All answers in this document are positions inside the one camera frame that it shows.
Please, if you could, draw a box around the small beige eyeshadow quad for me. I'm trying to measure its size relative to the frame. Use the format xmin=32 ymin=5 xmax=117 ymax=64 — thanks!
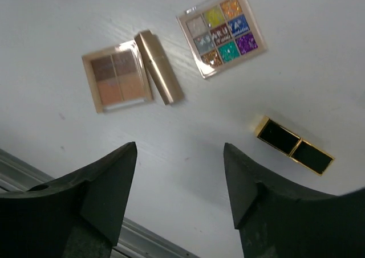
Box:
xmin=82 ymin=40 xmax=153 ymax=113

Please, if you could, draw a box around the colourful glitter eyeshadow palette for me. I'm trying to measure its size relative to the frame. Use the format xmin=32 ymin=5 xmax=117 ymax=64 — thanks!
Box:
xmin=177 ymin=0 xmax=267 ymax=79

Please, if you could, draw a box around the black gold lipstick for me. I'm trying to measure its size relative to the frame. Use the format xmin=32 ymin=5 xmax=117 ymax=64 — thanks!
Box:
xmin=254 ymin=116 xmax=335 ymax=176

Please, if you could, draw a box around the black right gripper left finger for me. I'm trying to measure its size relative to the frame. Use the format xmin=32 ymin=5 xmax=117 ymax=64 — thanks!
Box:
xmin=1 ymin=142 xmax=137 ymax=257

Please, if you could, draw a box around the gold lipstick tube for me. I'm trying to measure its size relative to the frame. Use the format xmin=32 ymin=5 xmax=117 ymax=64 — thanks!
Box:
xmin=134 ymin=30 xmax=184 ymax=105

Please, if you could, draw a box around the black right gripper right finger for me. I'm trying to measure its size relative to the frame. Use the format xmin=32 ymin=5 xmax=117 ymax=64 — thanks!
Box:
xmin=224 ymin=143 xmax=364 ymax=257

